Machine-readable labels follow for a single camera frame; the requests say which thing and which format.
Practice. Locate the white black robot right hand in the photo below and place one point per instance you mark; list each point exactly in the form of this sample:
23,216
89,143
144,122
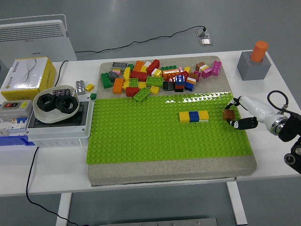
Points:
255,109

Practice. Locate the magenta long toy brick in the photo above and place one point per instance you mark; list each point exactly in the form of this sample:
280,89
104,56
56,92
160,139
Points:
216,68

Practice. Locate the pink open toy brick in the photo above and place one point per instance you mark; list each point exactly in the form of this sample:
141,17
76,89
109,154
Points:
207,72

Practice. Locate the blue square toy brick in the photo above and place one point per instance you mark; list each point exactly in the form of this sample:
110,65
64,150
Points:
194,116

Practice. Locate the brown white toy brick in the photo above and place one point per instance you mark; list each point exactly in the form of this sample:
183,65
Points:
201,66

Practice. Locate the yellow square toy brick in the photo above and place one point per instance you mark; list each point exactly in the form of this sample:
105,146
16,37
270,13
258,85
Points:
184,117

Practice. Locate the red black toy brick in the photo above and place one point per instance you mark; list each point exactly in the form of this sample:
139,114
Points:
179,87

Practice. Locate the small pink toy brick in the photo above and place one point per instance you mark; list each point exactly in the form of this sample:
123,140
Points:
180,69

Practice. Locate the black grey toy brick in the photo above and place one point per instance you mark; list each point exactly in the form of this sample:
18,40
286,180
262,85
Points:
168,85

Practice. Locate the green studded baseplate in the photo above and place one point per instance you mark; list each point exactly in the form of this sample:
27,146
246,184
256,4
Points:
152,136

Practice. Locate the red tall toy brick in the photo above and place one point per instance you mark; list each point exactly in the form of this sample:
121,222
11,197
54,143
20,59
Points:
153,66

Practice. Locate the red long toy brick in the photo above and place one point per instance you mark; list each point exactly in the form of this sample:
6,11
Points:
138,75

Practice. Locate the yellow long toy brick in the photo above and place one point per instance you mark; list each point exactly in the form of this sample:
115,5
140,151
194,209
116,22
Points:
127,73

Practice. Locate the orange long toy brick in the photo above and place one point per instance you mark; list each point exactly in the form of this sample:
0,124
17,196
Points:
118,86

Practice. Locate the grey flat toy brick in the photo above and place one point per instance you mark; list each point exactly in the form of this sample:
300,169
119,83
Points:
120,65

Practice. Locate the pink white toy brick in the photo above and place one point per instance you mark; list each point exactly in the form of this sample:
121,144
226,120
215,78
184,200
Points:
116,71

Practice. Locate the dark green long toy brick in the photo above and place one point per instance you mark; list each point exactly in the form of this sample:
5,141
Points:
106,80

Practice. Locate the small green toy brick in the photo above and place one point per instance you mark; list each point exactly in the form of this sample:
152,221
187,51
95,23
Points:
93,96

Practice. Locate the small yellow toy brick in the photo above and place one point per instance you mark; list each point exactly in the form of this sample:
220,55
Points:
89,87

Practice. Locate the grey clear toy brick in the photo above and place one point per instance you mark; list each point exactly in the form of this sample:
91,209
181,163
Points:
80,87

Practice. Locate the grey cube holder block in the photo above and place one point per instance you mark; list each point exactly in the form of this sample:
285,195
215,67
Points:
251,69

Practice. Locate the orange cylinder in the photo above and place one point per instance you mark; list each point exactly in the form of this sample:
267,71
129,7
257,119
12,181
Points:
258,50

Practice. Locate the brown white blue brick stack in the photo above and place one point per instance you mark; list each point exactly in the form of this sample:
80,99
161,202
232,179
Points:
191,81

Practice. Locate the closed floor socket plate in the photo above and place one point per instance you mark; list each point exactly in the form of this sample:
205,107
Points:
206,42

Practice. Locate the orange printed long brick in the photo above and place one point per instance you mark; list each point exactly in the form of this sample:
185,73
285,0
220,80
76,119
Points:
170,74

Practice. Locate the open floor socket with plug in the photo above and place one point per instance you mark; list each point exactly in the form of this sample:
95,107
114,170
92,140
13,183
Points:
202,33

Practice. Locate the white table leg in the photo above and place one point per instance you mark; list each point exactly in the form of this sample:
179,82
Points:
63,209
236,202

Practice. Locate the dark green flat brick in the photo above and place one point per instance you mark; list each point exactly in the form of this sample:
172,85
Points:
168,67

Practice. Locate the light green long brick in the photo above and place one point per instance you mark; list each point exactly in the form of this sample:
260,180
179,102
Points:
154,81
142,94

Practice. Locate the grey-brown mat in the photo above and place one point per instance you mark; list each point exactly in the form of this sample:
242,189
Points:
164,171

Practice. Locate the light green square brick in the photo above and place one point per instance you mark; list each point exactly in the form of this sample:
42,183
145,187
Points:
133,82

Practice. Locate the small dark green brick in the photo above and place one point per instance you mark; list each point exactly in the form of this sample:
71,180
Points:
131,66

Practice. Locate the small black printed component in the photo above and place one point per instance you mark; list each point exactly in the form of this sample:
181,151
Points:
61,91

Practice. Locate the black hex nut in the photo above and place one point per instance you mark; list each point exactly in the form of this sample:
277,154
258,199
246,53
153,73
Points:
60,106
41,101

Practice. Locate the white bowl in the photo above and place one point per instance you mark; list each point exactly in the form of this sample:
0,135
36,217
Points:
47,116

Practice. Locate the white panel heater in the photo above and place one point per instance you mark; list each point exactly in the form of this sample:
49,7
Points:
35,40

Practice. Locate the yellow white carton box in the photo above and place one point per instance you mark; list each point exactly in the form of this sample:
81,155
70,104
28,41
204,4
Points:
26,75

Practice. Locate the white blue circuit breaker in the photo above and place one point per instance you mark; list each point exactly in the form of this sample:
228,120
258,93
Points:
13,124

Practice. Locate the blue white plastic box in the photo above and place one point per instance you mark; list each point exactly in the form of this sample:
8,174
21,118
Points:
14,150

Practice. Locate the white electrical enclosure box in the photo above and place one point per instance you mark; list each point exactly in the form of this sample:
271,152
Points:
58,134

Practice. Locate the grey switch box red button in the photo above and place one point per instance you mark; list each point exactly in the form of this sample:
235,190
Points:
14,110

